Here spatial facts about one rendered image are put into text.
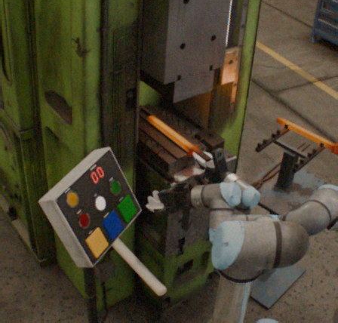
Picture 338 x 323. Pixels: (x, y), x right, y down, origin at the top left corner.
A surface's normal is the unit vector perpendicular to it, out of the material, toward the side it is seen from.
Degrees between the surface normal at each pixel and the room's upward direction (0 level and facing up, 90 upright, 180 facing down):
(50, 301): 0
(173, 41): 90
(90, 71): 90
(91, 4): 90
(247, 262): 82
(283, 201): 0
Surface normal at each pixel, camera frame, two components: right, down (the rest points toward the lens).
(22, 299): 0.06, -0.81
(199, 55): 0.62, 0.49
